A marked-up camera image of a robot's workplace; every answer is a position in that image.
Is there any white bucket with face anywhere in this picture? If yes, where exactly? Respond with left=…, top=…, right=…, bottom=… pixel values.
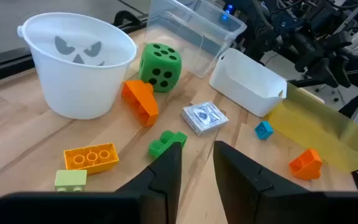
left=16, top=12, right=139, bottom=121

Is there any blue small toy brick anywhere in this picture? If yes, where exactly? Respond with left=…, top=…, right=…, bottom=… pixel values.
left=254, top=120, right=274, bottom=141

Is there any orange flat toy brick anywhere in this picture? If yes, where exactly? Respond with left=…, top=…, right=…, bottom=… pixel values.
left=63, top=142, right=120, bottom=175

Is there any yellow translucent plastic bin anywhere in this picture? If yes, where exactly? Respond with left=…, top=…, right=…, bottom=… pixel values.
left=267, top=82, right=358, bottom=173

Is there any white plastic bin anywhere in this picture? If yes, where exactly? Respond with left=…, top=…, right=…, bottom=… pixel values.
left=209, top=47, right=288, bottom=118

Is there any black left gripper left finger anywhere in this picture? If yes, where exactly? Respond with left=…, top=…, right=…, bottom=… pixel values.
left=0, top=141, right=183, bottom=224

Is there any orange small toy brick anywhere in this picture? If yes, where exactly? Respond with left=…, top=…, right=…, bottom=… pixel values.
left=288, top=148, right=323, bottom=181

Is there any green toy brick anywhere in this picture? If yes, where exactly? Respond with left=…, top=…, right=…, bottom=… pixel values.
left=149, top=130, right=188, bottom=159

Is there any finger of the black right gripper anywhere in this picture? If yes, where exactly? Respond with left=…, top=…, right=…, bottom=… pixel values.
left=305, top=57, right=340, bottom=88
left=333, top=55, right=353, bottom=89

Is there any clear plastic bin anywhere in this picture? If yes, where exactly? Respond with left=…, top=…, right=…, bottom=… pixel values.
left=144, top=0, right=247, bottom=78

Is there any playing card deck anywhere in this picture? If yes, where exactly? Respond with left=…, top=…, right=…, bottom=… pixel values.
left=181, top=101, right=229, bottom=137

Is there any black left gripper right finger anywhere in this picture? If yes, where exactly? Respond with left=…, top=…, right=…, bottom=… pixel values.
left=213, top=140, right=358, bottom=224

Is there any orange angled long brick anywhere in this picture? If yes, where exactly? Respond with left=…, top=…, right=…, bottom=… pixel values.
left=121, top=80, right=160, bottom=128

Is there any light green small brick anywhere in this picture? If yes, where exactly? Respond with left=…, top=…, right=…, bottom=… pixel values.
left=54, top=169, right=88, bottom=192

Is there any green foam die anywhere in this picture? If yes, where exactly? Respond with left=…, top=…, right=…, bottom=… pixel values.
left=139, top=42, right=183, bottom=93

